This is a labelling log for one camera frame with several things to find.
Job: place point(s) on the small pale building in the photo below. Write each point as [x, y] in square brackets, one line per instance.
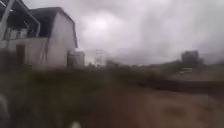
[80, 59]

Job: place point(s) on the grass verge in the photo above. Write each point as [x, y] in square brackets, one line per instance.
[56, 96]

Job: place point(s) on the white concrete building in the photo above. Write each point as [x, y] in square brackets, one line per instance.
[50, 40]

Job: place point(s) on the robot's own part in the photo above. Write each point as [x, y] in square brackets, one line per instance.
[74, 125]

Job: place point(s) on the brown dirt road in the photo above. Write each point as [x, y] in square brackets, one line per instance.
[173, 113]

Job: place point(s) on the dark tree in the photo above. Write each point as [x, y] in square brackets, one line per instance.
[191, 59]

